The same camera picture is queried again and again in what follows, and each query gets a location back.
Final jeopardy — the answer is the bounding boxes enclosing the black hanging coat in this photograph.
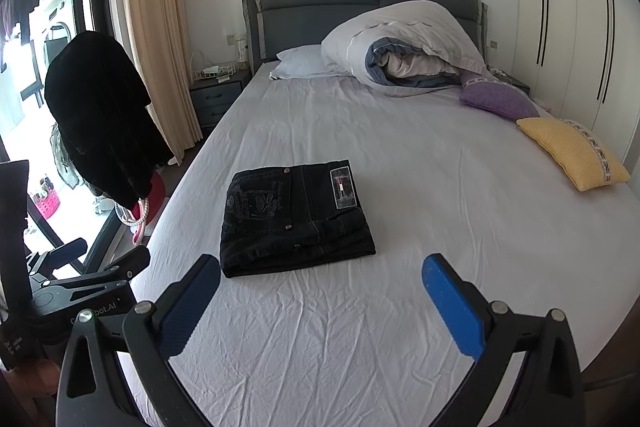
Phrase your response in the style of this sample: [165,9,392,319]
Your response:
[44,32,173,210]

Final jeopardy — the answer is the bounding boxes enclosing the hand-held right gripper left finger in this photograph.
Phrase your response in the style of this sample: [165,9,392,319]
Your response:
[57,253,222,427]

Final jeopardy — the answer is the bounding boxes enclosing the white wardrobe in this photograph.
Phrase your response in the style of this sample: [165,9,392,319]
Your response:
[512,0,640,148]

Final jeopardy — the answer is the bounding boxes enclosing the white and grey duvet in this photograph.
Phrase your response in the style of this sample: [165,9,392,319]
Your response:
[321,0,493,98]

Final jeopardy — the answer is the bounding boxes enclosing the grey nightstand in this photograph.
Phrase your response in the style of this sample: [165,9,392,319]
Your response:
[189,69,251,130]
[487,64,532,96]

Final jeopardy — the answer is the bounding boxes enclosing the bed with white sheet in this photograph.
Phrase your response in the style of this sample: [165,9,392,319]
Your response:
[116,71,598,427]

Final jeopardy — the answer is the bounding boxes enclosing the white pillow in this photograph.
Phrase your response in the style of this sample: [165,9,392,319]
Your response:
[269,45,346,81]

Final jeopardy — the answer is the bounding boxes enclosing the pink stool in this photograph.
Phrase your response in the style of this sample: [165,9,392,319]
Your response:
[127,177,167,240]

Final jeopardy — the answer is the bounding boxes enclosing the person's left hand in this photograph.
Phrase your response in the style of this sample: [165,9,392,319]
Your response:
[15,354,63,400]

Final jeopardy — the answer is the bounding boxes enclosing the beige curtain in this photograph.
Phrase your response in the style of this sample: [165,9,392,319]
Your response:
[120,0,203,165]

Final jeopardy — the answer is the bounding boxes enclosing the yellow pillow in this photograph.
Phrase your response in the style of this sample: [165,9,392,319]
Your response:
[516,117,631,192]

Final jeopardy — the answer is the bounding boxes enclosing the white wire basket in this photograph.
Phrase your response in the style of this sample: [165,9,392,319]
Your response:
[190,51,239,80]

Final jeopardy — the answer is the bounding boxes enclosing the grey bed headboard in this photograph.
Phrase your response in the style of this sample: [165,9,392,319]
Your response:
[241,0,488,76]

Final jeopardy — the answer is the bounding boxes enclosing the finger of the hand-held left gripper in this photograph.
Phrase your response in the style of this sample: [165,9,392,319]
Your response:
[82,247,151,283]
[29,238,89,269]

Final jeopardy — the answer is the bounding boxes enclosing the purple pillow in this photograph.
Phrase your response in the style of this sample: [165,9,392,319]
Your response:
[459,72,541,120]

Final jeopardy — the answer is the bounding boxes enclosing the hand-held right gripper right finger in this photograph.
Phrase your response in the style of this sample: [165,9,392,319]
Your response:
[421,253,583,427]

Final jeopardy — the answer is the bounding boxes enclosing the black denim pants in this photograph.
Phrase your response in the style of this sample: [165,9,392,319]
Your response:
[220,160,377,279]

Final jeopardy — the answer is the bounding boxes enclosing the pink basket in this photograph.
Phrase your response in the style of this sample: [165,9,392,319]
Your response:
[29,191,62,221]

